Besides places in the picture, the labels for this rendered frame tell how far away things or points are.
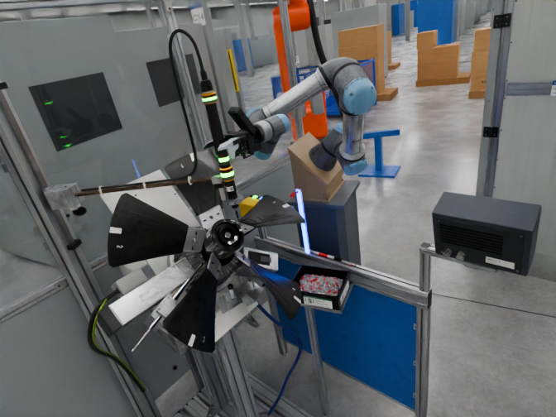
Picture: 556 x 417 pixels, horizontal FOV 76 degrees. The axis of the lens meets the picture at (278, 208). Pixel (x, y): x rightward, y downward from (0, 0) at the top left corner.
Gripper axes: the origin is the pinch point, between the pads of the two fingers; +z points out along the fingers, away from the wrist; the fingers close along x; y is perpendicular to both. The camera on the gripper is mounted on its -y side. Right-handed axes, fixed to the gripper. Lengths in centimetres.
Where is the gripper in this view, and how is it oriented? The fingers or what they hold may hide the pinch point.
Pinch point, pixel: (213, 146)
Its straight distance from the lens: 116.9
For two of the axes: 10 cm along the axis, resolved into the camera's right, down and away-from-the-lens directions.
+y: 1.5, 8.9, 4.3
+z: -6.4, 4.2, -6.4
